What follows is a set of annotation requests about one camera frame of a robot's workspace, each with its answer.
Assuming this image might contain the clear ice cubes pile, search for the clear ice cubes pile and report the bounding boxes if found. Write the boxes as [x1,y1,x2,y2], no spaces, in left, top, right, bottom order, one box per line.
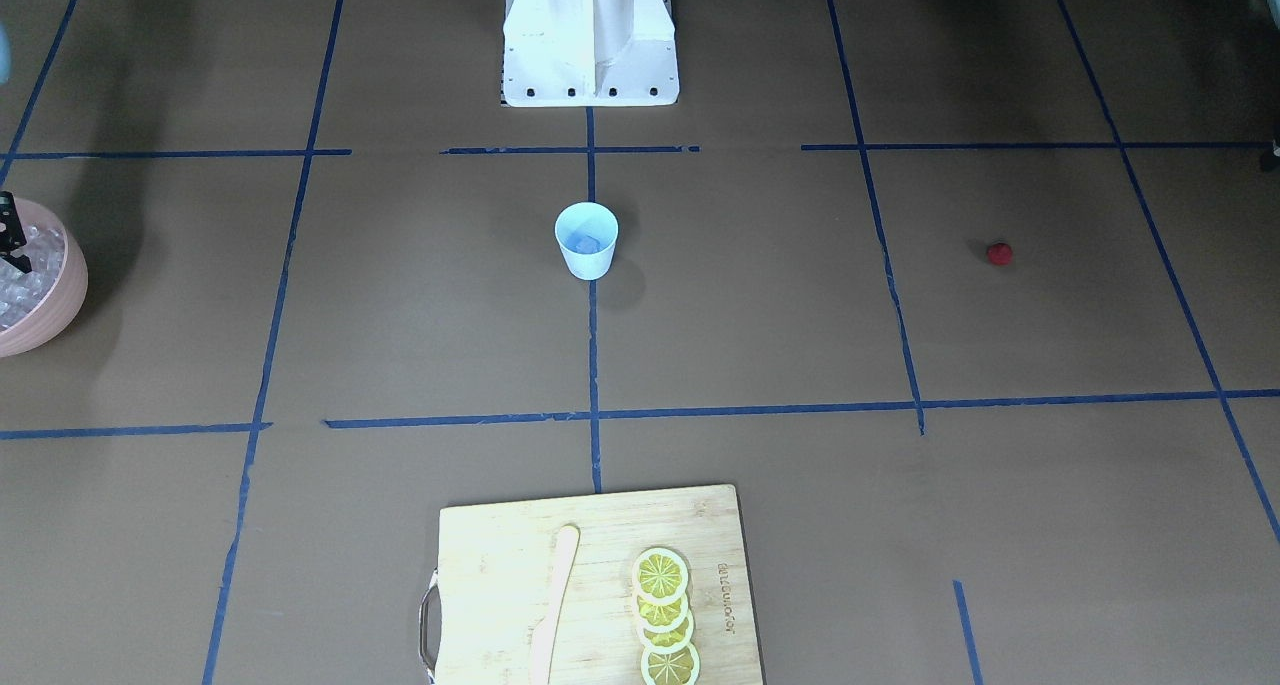
[1,225,67,330]

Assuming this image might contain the light blue cup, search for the light blue cup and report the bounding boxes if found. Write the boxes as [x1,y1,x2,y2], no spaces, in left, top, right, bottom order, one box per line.
[554,201,620,280]

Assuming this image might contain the pink bowl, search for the pink bowl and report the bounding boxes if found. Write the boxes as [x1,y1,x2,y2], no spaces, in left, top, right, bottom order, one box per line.
[1,197,88,359]

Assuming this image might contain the yellow plastic knife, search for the yellow plastic knife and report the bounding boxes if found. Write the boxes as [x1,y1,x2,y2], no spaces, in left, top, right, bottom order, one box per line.
[527,524,580,684]

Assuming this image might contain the lemon slice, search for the lemon slice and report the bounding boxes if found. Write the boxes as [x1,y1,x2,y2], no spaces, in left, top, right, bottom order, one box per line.
[640,644,701,685]
[632,595,690,634]
[636,615,696,654]
[630,547,690,606]

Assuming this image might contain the wooden cutting board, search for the wooden cutting board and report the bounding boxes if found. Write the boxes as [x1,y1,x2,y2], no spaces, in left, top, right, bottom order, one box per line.
[424,484,764,684]

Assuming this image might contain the red strawberry on table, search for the red strawberry on table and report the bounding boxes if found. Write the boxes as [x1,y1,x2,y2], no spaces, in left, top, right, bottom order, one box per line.
[986,242,1014,268]

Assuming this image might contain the white camera post with base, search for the white camera post with base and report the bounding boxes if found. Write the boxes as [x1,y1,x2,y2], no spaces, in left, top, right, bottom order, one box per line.
[500,0,680,108]

